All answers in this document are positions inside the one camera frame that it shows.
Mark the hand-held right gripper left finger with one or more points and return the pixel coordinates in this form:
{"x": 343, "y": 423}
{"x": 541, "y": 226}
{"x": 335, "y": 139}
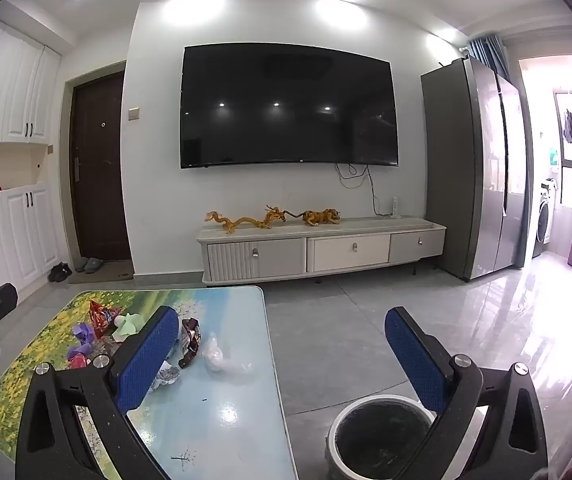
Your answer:
{"x": 150, "y": 352}

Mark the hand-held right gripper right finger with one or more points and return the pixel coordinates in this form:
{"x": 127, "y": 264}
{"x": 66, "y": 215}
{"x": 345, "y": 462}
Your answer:
{"x": 415, "y": 360}

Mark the black round trash bin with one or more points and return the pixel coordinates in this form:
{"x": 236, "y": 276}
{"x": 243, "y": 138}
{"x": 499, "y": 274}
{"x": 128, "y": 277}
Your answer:
{"x": 381, "y": 440}

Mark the silver foil wrapper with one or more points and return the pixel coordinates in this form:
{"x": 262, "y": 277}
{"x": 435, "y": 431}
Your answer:
{"x": 167, "y": 376}

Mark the pale green crumpled tissue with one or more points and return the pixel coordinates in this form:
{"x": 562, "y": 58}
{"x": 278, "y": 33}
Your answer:
{"x": 129, "y": 324}

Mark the brown chocolate wrapper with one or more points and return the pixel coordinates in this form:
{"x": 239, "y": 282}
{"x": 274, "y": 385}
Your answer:
{"x": 190, "y": 342}

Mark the red snack wrapper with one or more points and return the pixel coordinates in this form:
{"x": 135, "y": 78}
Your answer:
{"x": 102, "y": 316}

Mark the clear crumpled plastic bag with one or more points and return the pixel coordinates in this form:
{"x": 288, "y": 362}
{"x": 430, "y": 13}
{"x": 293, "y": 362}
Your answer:
{"x": 213, "y": 355}

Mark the white base cabinets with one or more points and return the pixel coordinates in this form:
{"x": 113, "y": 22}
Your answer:
{"x": 16, "y": 240}

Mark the purple crumpled wrapper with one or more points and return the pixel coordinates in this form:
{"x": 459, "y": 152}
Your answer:
{"x": 83, "y": 336}

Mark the black shoes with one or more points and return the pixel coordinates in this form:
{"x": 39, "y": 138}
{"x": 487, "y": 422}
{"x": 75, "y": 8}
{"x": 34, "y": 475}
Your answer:
{"x": 60, "y": 272}

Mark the pink red wrapper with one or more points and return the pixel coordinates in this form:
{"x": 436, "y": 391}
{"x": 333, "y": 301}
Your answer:
{"x": 79, "y": 361}

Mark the brown door mat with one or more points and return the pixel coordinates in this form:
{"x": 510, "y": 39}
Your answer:
{"x": 111, "y": 272}

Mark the grey slipper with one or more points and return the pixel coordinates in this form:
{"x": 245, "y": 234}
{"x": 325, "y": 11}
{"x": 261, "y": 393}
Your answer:
{"x": 81, "y": 265}
{"x": 94, "y": 264}

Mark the white grey television cabinet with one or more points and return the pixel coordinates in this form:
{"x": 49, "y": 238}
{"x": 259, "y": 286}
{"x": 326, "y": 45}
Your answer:
{"x": 316, "y": 252}

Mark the white power strip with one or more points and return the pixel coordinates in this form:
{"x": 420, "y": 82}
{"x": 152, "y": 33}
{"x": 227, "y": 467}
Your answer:
{"x": 395, "y": 207}

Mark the golden dragon figurine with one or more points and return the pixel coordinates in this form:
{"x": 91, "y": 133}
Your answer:
{"x": 238, "y": 221}

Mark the dark brown entrance door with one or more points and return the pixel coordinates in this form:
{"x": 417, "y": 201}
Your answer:
{"x": 98, "y": 170}

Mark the golden tiger figurine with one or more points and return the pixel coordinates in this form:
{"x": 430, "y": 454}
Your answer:
{"x": 321, "y": 217}

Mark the white washing machine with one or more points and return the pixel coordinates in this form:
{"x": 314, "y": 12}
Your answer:
{"x": 545, "y": 220}

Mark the grey steel refrigerator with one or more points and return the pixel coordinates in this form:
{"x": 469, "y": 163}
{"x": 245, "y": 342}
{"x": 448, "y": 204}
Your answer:
{"x": 466, "y": 170}

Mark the large black television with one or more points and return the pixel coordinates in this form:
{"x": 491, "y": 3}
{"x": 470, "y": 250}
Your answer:
{"x": 288, "y": 105}

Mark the blue curtain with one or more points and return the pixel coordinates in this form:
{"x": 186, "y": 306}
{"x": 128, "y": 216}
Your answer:
{"x": 488, "y": 57}

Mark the white wall cabinets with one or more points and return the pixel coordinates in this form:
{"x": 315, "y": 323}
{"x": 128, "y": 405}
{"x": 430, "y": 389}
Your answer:
{"x": 11, "y": 90}

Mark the beige wall switch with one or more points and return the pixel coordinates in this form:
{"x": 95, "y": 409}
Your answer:
{"x": 133, "y": 114}

